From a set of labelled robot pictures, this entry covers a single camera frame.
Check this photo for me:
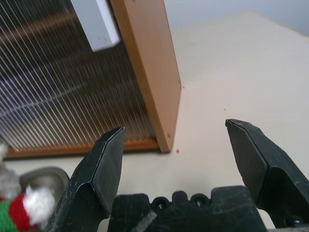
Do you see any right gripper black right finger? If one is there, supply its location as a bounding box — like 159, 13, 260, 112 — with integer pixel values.
225, 118, 309, 232

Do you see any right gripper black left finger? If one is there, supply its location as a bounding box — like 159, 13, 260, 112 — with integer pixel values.
45, 126, 126, 232

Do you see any metal bowl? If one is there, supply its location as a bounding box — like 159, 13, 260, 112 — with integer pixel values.
18, 166, 70, 211

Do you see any red green white plush toy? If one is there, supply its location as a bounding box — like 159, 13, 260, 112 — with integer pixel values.
0, 144, 56, 232

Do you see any ribbed translucent plastic panel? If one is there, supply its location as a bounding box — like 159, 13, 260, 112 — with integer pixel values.
0, 0, 155, 152

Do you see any brown wooden cabinet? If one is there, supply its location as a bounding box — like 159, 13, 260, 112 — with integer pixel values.
0, 0, 182, 160

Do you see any white box on shelf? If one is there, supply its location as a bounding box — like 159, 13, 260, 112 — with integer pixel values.
71, 0, 121, 52

